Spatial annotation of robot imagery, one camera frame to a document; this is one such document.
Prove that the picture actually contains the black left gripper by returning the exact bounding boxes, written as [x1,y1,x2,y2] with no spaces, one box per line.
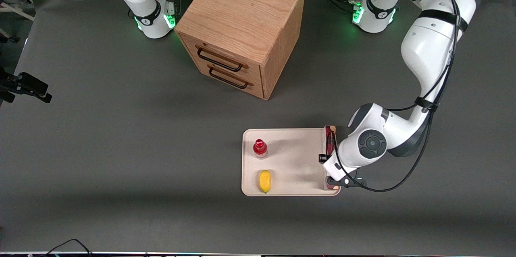
[318,153,359,190]

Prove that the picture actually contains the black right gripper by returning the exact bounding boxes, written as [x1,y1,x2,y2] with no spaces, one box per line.
[0,67,53,104]

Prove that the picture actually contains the red cookie box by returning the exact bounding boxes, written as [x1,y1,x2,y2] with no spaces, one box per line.
[323,124,338,191]

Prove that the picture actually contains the beige plastic tray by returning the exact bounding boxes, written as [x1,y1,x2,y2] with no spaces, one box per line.
[241,128,341,197]

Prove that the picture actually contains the yellow lemon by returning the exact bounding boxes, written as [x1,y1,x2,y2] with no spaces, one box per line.
[258,170,272,194]

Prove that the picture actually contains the red capped small bottle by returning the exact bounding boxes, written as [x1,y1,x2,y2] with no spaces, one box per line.
[253,139,268,160]

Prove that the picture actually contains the wooden two-drawer cabinet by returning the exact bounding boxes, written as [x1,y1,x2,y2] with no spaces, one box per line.
[174,0,307,101]

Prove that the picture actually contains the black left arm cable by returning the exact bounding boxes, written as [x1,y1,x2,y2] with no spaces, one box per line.
[331,0,506,193]

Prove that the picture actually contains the black metal drawer handle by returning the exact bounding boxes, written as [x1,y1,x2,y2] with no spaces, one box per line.
[208,66,249,90]
[196,47,244,73]

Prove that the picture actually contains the thin black table cable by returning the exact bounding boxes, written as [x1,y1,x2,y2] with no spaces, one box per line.
[44,238,94,256]

